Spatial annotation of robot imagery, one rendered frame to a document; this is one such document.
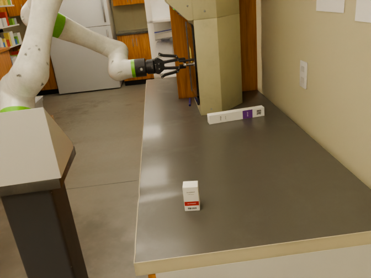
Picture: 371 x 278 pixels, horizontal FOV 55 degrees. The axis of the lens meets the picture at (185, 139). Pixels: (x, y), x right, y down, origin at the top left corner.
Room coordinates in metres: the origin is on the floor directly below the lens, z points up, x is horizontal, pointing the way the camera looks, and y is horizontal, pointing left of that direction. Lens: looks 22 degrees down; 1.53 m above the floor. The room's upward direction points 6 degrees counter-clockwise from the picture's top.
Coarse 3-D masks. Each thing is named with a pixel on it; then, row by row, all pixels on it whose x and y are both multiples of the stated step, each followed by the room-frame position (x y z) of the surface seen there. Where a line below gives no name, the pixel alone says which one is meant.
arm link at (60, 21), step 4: (24, 4) 1.70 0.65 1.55; (24, 8) 1.69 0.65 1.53; (28, 8) 1.67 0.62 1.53; (20, 12) 1.71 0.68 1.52; (24, 12) 1.69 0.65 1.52; (28, 12) 1.67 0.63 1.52; (20, 16) 1.72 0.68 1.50; (24, 16) 1.69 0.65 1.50; (28, 16) 1.68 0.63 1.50; (60, 16) 1.76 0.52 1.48; (64, 16) 1.79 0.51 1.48; (24, 20) 1.70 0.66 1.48; (56, 20) 1.74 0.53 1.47; (60, 20) 1.75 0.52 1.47; (64, 20) 1.76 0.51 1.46; (56, 24) 1.73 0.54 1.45; (60, 24) 1.74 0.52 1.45; (64, 24) 1.75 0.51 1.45; (56, 28) 1.73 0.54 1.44; (60, 28) 1.74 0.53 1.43; (56, 32) 1.74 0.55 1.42; (60, 32) 1.75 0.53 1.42; (52, 36) 1.77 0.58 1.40; (56, 36) 1.76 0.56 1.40
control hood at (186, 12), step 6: (168, 0) 1.74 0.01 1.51; (174, 0) 1.73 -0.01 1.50; (180, 0) 1.74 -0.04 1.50; (186, 0) 1.74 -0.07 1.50; (174, 6) 1.73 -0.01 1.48; (180, 6) 1.74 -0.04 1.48; (186, 6) 1.74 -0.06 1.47; (180, 12) 1.74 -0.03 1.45; (186, 12) 1.74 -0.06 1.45; (192, 12) 1.74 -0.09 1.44; (186, 18) 1.74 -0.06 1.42; (192, 18) 1.74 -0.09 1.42
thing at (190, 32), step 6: (186, 24) 2.03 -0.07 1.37; (192, 24) 1.76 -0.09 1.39; (192, 30) 1.75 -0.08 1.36; (192, 36) 1.75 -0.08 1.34; (192, 42) 1.77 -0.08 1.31; (192, 48) 1.79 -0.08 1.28; (192, 54) 1.82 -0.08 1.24; (192, 66) 1.88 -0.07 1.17; (192, 72) 1.91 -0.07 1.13; (192, 78) 1.94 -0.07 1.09; (192, 84) 1.98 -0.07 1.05; (192, 90) 2.01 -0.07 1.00; (198, 96) 1.75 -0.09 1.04; (198, 102) 1.75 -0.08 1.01
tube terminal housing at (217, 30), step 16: (192, 0) 1.74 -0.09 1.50; (208, 0) 1.74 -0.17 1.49; (224, 0) 1.79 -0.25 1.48; (208, 16) 1.74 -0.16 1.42; (224, 16) 1.80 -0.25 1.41; (208, 32) 1.74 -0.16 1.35; (224, 32) 1.79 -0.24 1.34; (208, 48) 1.74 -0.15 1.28; (224, 48) 1.78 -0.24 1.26; (240, 48) 1.89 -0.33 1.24; (208, 64) 1.74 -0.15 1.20; (224, 64) 1.77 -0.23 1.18; (240, 64) 1.88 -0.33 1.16; (208, 80) 1.74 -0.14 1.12; (224, 80) 1.77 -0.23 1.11; (240, 80) 1.88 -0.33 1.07; (208, 96) 1.74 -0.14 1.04; (224, 96) 1.76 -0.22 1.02; (240, 96) 1.88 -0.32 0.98; (208, 112) 1.74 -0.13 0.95
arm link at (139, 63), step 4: (136, 60) 1.81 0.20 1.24; (140, 60) 1.81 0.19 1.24; (144, 60) 1.81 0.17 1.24; (136, 64) 1.79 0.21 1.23; (140, 64) 1.79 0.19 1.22; (144, 64) 1.79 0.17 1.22; (136, 68) 1.79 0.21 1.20; (140, 68) 1.78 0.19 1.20; (144, 68) 1.79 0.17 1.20; (136, 72) 1.79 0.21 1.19; (140, 72) 1.79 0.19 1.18; (144, 72) 1.79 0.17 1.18; (136, 76) 1.80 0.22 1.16; (140, 76) 1.81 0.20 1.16; (144, 76) 1.82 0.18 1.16
